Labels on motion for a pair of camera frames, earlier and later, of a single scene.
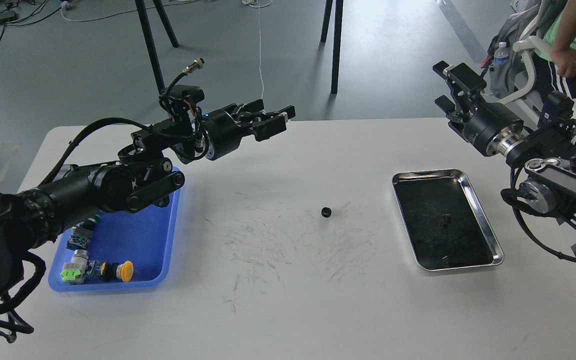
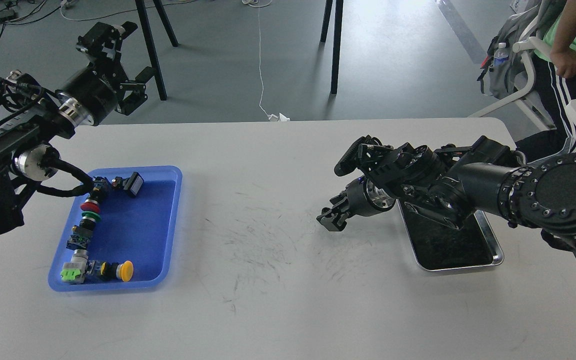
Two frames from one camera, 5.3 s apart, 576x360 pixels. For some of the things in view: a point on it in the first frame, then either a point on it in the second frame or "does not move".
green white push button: [73, 272] does not move
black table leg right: [337, 38] does not move
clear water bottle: [501, 55] does not move
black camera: [557, 109] -> [349, 161]
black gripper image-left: [223, 132] -> [90, 96]
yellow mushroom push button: [125, 271] does not move
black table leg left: [142, 10] does not move
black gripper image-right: [486, 122] -> [364, 197]
